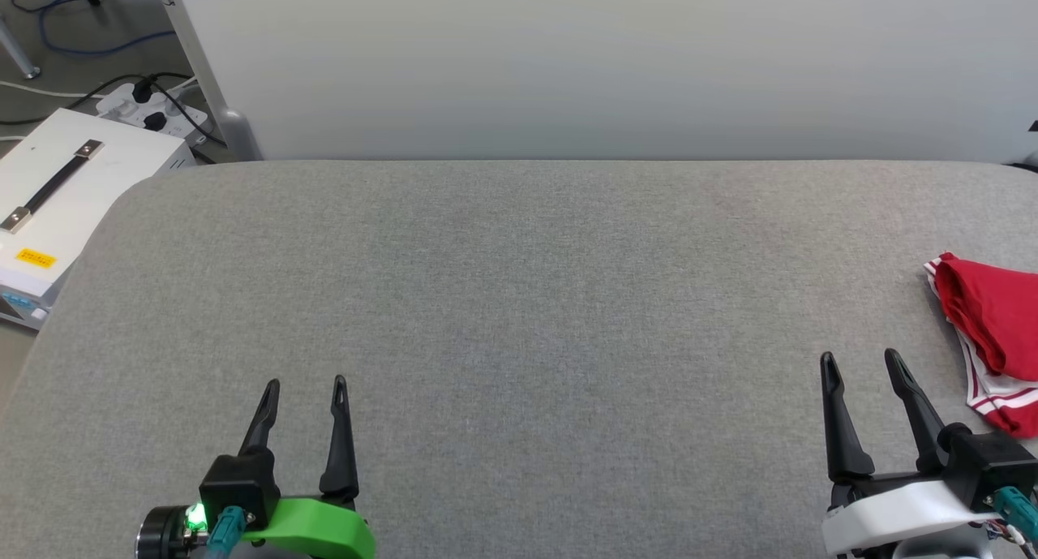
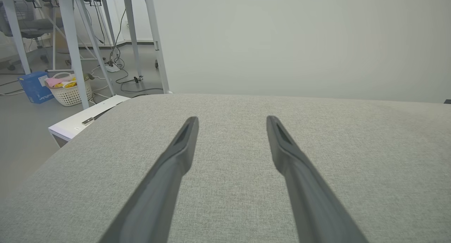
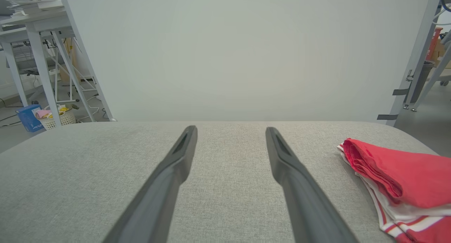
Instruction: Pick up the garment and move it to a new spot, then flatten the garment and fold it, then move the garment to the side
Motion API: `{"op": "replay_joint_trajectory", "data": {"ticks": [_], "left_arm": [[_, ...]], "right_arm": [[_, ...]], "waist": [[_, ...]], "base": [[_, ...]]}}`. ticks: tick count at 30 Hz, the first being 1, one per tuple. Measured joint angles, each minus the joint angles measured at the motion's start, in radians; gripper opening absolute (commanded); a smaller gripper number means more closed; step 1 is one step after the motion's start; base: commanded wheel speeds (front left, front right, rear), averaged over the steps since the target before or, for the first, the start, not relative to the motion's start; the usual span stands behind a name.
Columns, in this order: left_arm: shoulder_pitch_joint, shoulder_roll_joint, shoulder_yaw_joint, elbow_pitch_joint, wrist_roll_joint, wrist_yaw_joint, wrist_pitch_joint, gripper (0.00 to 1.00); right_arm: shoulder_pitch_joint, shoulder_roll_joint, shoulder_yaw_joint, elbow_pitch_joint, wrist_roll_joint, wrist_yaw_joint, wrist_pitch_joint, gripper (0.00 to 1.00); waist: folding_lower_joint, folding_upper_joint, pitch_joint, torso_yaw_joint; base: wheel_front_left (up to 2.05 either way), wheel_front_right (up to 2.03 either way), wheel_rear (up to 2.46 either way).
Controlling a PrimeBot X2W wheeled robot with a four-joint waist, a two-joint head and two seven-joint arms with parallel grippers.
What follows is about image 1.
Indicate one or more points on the white power strip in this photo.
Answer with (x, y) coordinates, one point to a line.
(122, 105)

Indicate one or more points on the metal stand leg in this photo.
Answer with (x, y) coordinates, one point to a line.
(18, 56)

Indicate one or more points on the white equipment box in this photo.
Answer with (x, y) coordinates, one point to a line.
(105, 186)

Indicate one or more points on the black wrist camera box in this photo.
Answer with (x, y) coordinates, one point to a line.
(239, 482)
(989, 462)

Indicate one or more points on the red garment with white trim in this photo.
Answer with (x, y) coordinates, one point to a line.
(997, 316)

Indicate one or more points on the yellow warning label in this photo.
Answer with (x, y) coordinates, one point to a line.
(36, 258)

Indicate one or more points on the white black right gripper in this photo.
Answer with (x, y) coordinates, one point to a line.
(892, 514)

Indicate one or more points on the grey partition post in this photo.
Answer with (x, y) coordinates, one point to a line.
(207, 80)

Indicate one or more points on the grey fabric padded surface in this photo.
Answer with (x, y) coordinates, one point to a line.
(527, 340)

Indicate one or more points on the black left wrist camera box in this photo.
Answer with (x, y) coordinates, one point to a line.
(239, 482)

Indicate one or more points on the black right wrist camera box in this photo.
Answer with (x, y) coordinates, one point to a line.
(989, 462)

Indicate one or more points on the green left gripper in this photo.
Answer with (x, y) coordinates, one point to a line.
(324, 531)

